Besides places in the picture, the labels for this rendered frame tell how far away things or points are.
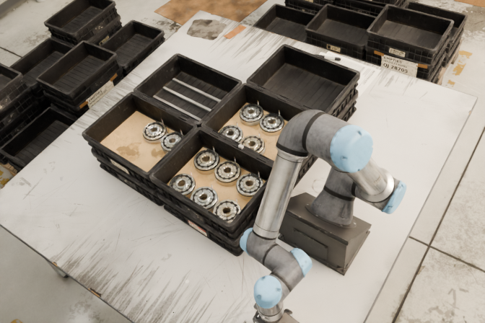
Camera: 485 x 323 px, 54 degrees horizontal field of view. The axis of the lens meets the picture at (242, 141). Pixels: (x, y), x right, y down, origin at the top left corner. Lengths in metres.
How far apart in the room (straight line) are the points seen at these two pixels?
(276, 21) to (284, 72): 1.30
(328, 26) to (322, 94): 1.18
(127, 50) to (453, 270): 2.35
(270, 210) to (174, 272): 0.60
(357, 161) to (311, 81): 1.00
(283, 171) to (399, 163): 0.84
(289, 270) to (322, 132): 0.40
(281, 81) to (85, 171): 0.97
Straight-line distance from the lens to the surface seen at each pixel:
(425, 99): 2.36
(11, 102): 3.16
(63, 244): 2.08
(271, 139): 1.98
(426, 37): 3.04
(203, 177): 1.90
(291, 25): 3.48
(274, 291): 1.33
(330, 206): 1.68
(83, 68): 3.16
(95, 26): 3.40
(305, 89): 2.17
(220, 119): 2.02
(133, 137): 2.12
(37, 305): 2.86
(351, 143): 1.21
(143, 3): 4.52
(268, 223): 1.40
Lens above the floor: 2.33
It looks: 49 degrees down
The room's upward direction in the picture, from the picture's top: 10 degrees counter-clockwise
